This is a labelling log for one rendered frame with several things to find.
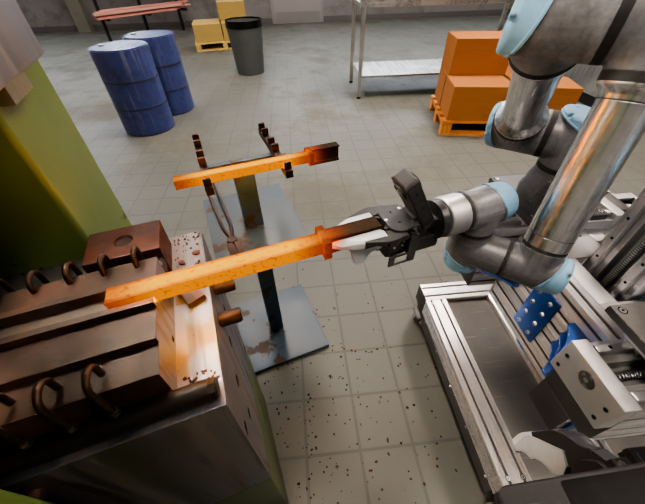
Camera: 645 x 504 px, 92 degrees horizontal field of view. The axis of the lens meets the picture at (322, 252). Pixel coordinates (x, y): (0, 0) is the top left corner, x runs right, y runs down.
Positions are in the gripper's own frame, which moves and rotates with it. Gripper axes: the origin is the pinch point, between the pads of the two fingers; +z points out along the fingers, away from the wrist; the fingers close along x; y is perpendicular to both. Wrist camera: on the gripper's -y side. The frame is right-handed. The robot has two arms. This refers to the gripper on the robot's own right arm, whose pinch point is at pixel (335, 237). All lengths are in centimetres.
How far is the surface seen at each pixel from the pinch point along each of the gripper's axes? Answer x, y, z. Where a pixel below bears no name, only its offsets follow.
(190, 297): 3.1, 7.6, 24.7
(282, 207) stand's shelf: 58, 34, -3
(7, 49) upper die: 0.3, -28.5, 27.4
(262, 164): 40.6, 6.8, 3.9
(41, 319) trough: 1.2, 1.5, 42.4
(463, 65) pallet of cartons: 235, 52, -229
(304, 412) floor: 10, 100, 9
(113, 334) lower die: -5.3, 1.1, 32.8
